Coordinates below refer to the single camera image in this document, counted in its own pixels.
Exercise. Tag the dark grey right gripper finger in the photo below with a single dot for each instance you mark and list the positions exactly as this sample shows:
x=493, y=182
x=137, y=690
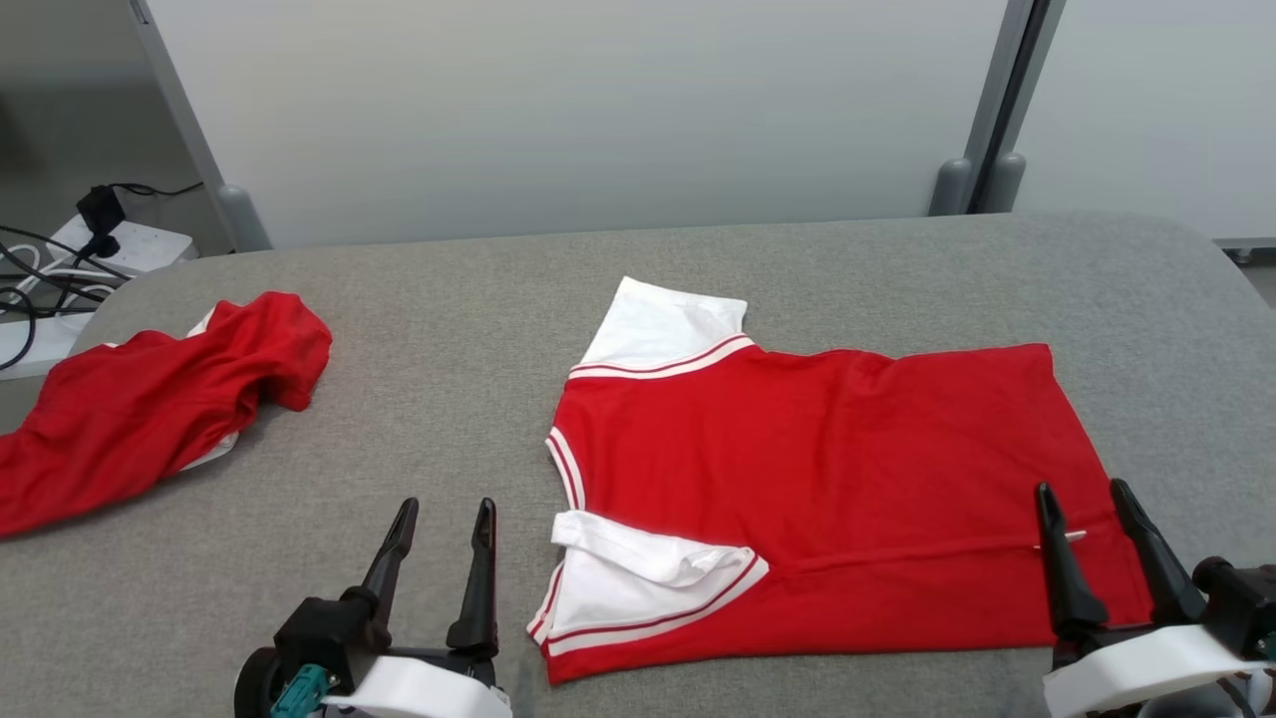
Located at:
x=1171, y=588
x=1072, y=598

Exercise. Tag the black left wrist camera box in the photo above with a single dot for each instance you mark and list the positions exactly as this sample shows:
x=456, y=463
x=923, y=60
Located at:
x=329, y=633

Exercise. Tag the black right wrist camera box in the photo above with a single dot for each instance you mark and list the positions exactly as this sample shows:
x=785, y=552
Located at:
x=1241, y=608

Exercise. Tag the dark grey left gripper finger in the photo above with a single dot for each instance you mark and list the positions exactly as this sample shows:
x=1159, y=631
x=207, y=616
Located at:
x=391, y=563
x=478, y=608

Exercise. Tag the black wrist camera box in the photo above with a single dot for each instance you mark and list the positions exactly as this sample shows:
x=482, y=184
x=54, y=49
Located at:
x=1241, y=608
x=329, y=633

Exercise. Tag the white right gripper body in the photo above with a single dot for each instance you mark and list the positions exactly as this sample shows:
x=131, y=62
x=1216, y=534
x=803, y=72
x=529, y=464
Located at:
x=1136, y=668

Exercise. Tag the white power strip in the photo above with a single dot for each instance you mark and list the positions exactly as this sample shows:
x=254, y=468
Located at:
x=150, y=244

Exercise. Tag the red shorts with white stripe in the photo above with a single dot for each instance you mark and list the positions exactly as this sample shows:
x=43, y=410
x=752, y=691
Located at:
x=130, y=399

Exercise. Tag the grey partition base rail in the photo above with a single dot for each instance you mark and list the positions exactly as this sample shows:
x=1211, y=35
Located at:
x=1246, y=244

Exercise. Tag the black power plug adapter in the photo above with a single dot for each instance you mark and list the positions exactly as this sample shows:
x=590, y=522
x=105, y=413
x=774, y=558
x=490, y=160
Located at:
x=100, y=211

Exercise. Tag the red shirt with white sleeves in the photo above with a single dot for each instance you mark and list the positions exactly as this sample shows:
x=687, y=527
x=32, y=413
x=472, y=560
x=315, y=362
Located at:
x=847, y=449

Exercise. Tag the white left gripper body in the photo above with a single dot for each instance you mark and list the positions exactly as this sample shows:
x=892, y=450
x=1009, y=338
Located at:
x=419, y=693

